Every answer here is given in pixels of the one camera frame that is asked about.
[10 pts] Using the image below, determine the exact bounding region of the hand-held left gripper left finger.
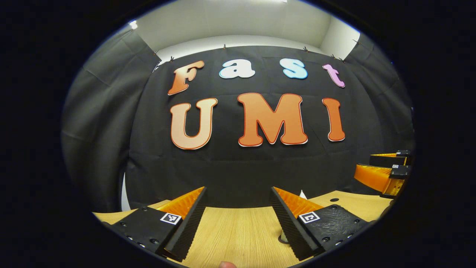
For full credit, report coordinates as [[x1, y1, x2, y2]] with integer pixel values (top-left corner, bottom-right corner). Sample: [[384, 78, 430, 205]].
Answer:
[[100, 186, 209, 262]]

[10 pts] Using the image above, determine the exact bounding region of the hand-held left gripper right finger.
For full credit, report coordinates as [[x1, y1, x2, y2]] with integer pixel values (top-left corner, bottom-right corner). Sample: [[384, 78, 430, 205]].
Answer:
[[269, 186, 376, 261]]

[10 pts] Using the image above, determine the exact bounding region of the wooden desktop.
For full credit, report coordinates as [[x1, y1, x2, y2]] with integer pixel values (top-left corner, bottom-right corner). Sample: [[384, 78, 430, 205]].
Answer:
[[92, 191, 395, 268]]

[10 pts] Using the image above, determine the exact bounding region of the black backdrop cloth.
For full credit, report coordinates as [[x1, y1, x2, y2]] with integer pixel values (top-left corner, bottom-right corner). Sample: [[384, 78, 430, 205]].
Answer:
[[61, 28, 415, 213]]

